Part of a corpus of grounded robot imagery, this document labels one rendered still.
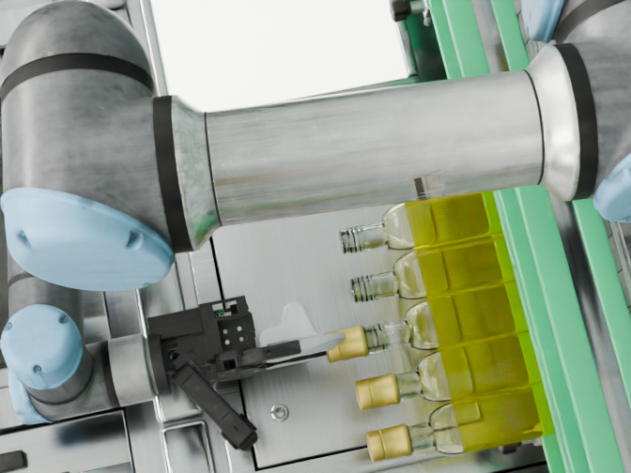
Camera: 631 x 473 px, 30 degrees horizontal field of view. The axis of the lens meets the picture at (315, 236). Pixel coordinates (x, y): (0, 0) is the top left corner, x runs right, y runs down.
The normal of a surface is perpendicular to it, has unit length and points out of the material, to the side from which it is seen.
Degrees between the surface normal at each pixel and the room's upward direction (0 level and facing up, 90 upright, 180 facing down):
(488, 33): 90
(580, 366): 90
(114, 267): 78
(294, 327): 84
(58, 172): 83
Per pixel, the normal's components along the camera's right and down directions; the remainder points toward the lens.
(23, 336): 0.00, -0.40
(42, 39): -0.29, -0.46
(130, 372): 0.08, -0.06
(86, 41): 0.29, -0.44
